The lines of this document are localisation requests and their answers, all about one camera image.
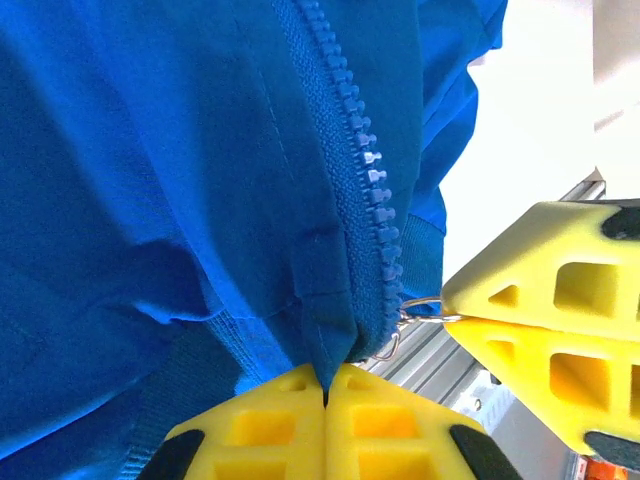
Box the blue red white zip jacket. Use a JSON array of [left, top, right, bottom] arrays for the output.
[[0, 0, 509, 480]]

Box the aluminium extrusion base frame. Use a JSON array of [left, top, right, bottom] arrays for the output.
[[367, 179, 609, 480]]

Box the metal zipper pull ring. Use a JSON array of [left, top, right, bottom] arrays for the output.
[[372, 296, 464, 362]]

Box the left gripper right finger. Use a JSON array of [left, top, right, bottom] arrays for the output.
[[324, 362, 524, 480]]

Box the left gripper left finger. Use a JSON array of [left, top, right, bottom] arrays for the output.
[[137, 362, 327, 480]]

